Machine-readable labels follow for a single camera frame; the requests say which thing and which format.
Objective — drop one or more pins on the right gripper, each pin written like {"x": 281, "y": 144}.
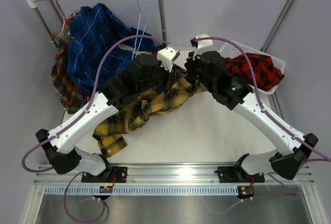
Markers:
{"x": 192, "y": 61}

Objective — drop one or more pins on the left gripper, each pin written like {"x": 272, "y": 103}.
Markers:
{"x": 170, "y": 78}

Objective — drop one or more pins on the yellow black plaid shirt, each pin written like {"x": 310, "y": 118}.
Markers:
{"x": 109, "y": 133}

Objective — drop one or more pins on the red black plaid shirt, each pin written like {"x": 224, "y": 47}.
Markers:
{"x": 266, "y": 74}

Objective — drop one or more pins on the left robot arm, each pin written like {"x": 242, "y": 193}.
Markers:
{"x": 62, "y": 152}

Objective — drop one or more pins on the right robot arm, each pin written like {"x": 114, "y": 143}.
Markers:
{"x": 292, "y": 149}

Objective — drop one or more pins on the blue plaid shirt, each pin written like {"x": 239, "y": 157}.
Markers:
{"x": 92, "y": 33}

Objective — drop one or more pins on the brown orange plaid shirt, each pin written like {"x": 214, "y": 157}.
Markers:
{"x": 67, "y": 92}

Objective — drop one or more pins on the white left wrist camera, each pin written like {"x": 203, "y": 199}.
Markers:
{"x": 167, "y": 56}

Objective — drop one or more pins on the pink wire hanger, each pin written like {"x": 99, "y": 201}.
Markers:
{"x": 64, "y": 19}

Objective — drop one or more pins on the aluminium mounting rail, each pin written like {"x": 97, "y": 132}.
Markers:
{"x": 198, "y": 174}

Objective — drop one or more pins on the white slotted cable duct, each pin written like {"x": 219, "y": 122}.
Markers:
{"x": 152, "y": 190}

